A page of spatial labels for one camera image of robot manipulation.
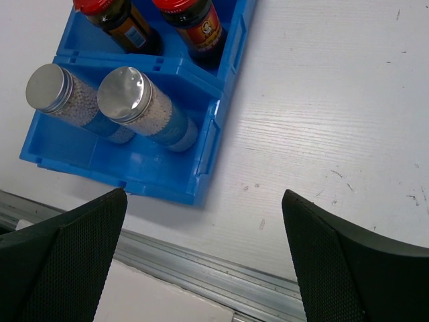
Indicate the blue near storage bin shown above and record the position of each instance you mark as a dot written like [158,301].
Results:
[140,166]

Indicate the blue storage bin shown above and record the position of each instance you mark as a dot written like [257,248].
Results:
[81,39]
[140,166]

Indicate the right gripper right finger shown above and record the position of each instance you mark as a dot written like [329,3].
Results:
[348,273]

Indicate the red-lid chili jar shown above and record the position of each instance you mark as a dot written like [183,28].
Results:
[198,25]
[124,23]

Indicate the aluminium front rail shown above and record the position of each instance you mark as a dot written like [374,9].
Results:
[251,294]

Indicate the silver-lid bead jar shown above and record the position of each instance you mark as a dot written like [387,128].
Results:
[128,97]
[55,91]

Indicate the blue middle storage bin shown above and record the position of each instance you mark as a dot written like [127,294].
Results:
[81,39]

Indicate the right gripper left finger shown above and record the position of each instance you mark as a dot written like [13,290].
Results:
[55,270]

